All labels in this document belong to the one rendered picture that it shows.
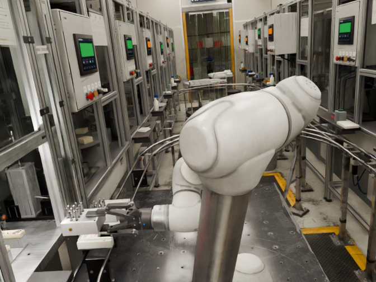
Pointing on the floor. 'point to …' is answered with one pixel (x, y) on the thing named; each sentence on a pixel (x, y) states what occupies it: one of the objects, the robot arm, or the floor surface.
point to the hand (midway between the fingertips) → (96, 220)
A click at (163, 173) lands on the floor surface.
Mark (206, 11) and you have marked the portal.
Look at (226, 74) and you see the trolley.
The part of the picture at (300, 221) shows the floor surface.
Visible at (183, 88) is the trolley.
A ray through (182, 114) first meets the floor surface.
